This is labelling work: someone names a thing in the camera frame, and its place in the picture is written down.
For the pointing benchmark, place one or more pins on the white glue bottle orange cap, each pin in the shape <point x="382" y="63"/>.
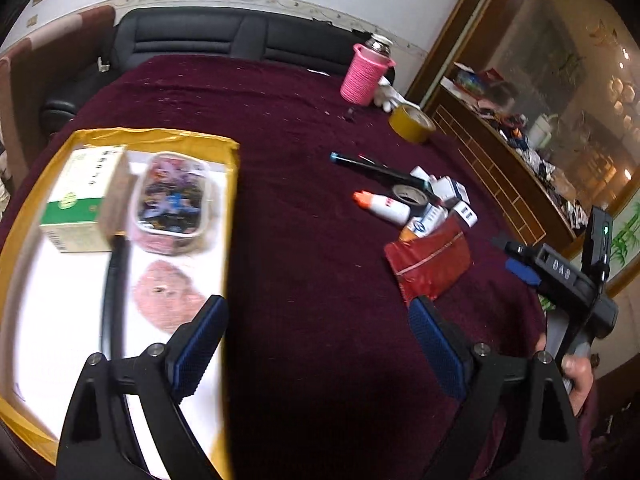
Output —
<point x="383" y="207"/>

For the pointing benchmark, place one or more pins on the black leather sofa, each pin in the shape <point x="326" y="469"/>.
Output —
<point x="228" y="32"/>

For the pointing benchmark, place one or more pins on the maroon velvet tablecloth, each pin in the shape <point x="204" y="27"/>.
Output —
<point x="324" y="377"/>

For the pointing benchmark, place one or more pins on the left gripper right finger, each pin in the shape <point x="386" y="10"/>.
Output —
<point x="539" y="439"/>

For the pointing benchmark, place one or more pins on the yellow cardboard tray box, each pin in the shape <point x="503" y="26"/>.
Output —
<point x="58" y="308"/>

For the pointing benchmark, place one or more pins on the green white tea box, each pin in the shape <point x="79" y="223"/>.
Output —
<point x="85" y="206"/>

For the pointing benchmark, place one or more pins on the red foil packet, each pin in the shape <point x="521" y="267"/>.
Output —
<point x="428" y="266"/>

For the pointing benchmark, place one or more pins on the person's right hand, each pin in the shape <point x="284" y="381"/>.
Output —
<point x="579" y="371"/>

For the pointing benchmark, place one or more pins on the clear plastic container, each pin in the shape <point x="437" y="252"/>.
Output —
<point x="171" y="205"/>

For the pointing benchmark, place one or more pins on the wooden brick-pattern cabinet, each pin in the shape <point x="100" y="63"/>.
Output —
<point x="497" y="65"/>

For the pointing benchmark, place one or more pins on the small black tape roll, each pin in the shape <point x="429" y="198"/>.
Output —
<point x="409" y="195"/>

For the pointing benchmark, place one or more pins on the white USB charger plug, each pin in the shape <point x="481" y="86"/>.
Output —
<point x="450" y="192"/>

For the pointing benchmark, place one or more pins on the black pen torch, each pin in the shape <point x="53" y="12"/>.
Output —
<point x="384" y="175"/>

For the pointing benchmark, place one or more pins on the blue white barcode box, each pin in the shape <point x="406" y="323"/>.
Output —
<point x="464" y="211"/>

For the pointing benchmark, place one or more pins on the yellow tape roll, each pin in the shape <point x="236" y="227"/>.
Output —
<point x="411" y="124"/>

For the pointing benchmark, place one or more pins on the white mug on cabinet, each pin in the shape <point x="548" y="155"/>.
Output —
<point x="541" y="132"/>

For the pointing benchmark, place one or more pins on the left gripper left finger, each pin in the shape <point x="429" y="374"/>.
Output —
<point x="98" y="439"/>

